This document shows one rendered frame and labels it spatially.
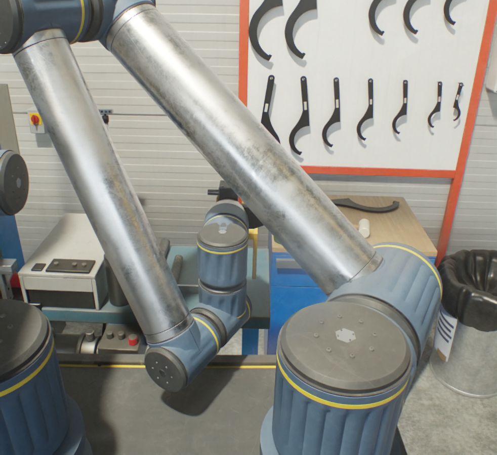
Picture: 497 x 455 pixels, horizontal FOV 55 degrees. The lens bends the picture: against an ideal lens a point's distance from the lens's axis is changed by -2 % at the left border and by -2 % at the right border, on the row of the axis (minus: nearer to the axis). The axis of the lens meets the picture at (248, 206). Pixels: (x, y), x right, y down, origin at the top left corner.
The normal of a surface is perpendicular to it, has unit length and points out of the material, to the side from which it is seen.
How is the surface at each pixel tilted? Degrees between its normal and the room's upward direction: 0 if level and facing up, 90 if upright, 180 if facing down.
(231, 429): 0
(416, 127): 90
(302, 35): 90
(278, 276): 90
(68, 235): 0
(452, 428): 0
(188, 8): 90
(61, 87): 69
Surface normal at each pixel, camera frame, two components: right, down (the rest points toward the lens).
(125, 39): -0.32, 0.20
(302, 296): -0.03, 0.44
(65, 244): 0.02, -0.90
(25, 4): 0.86, 0.08
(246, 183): -0.46, 0.33
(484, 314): -0.74, 0.27
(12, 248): 1.00, 0.03
